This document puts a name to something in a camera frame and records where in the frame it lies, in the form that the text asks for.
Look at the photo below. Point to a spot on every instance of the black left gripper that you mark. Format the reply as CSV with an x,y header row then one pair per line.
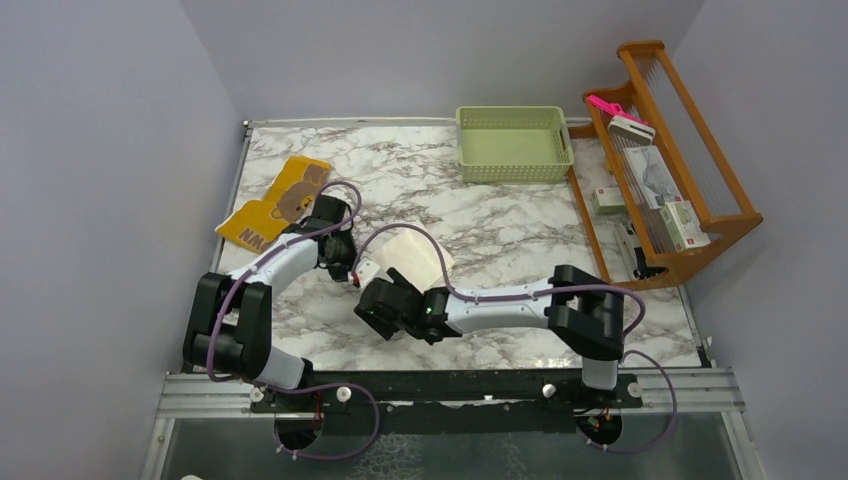
x,y
338,273

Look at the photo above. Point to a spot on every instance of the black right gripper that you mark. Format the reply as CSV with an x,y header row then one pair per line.
x,y
383,327

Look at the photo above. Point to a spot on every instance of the white towel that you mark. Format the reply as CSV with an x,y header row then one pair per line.
x,y
411,254

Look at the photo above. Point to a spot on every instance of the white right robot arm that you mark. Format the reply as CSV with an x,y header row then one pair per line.
x,y
580,309

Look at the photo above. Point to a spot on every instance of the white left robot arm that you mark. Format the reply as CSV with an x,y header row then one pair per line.
x,y
229,331

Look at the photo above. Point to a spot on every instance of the yellow bear towel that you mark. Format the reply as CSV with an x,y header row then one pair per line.
x,y
257,224

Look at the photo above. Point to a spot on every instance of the green plastic basket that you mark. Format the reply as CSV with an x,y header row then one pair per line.
x,y
513,144

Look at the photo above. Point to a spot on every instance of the small white green box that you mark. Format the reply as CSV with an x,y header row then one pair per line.
x,y
608,200

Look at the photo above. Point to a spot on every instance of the wooden rack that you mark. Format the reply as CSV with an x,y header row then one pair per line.
x,y
656,93

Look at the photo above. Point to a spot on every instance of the pink clip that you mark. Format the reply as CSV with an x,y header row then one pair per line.
x,y
612,109

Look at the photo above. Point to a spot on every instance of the clear plastic package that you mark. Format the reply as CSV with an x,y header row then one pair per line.
x,y
652,176

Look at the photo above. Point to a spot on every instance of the white grey box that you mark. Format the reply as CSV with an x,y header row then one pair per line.
x,y
633,130

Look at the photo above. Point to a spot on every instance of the white green box upper shelf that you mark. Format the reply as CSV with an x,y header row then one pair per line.
x,y
683,226

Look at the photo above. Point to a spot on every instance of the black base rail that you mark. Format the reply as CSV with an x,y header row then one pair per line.
x,y
443,402

